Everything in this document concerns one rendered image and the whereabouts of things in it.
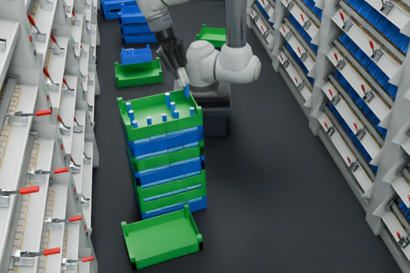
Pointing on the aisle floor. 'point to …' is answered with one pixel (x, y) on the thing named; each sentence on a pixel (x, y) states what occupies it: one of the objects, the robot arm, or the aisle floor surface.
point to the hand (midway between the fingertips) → (182, 77)
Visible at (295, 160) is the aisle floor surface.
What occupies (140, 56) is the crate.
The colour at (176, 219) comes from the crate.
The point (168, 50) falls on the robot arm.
